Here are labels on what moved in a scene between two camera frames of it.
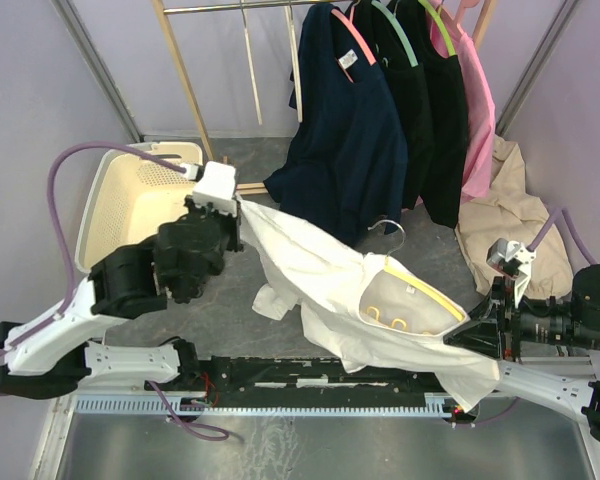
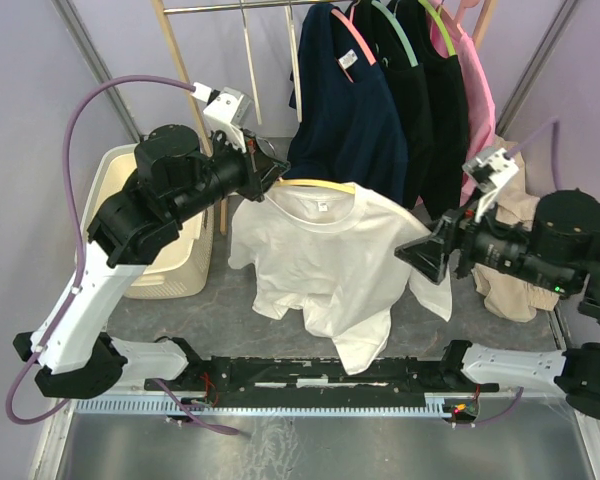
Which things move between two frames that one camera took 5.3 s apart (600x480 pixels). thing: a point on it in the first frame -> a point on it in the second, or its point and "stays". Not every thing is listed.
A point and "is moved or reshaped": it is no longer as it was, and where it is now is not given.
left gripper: x=233 y=221 -> x=260 y=169
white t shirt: x=374 y=310 is moved or reshaped
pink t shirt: x=481 y=125 stays
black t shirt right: x=446 y=114 stays
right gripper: x=481 y=334 -> x=458 y=230
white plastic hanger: x=258 y=110 stays
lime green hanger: x=448 y=39 stays
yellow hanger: x=452 y=310 -> x=318 y=182
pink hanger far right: x=466 y=4 stays
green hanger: x=400 y=30 stays
